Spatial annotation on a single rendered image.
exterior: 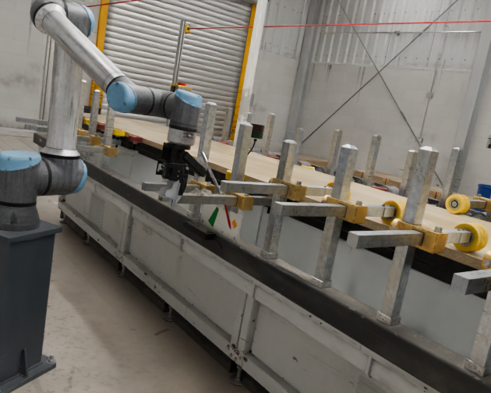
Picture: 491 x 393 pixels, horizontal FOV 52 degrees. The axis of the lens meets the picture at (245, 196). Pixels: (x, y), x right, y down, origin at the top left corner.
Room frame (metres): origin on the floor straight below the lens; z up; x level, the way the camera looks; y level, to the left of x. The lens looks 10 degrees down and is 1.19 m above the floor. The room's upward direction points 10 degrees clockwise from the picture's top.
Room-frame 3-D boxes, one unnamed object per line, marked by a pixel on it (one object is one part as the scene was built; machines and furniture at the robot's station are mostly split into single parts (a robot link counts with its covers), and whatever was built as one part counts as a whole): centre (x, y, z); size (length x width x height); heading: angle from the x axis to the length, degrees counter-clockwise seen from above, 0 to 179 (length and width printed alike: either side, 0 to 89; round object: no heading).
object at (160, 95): (1.68, 0.34, 1.14); 0.12 x 0.12 x 0.09; 57
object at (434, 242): (1.23, -0.44, 0.95); 0.13 x 0.06 x 0.05; 39
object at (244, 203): (1.81, 0.03, 0.85); 0.13 x 0.06 x 0.05; 39
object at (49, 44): (3.86, 1.61, 1.20); 0.15 x 0.12 x 1.00; 39
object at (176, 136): (1.62, 0.24, 1.05); 0.10 x 0.09 x 0.05; 38
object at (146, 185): (1.96, 0.21, 0.83); 0.43 x 0.03 x 0.04; 129
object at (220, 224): (1.84, 0.08, 0.75); 0.26 x 0.01 x 0.10; 39
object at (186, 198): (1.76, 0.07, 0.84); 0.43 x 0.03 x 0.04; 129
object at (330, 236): (1.44, -0.27, 0.89); 0.03 x 0.03 x 0.48; 39
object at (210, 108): (2.03, 0.20, 0.93); 0.03 x 0.03 x 0.48; 39
